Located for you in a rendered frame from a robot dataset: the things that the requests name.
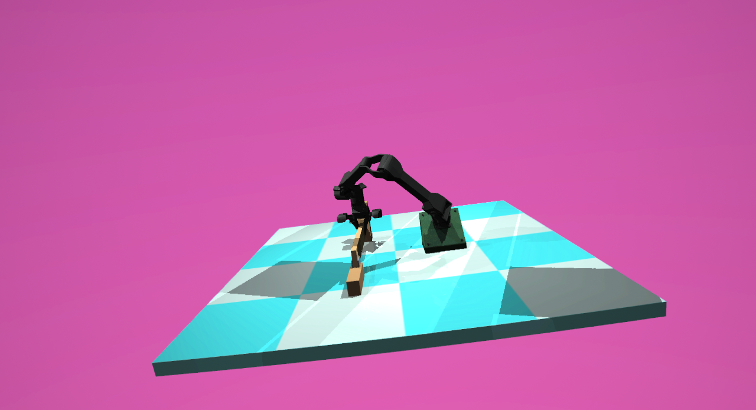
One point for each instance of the long brown wooden rail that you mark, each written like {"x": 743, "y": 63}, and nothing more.
{"x": 358, "y": 243}

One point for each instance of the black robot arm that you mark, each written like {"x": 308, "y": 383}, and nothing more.
{"x": 391, "y": 169}

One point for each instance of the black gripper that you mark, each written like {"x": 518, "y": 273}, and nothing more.
{"x": 376, "y": 213}

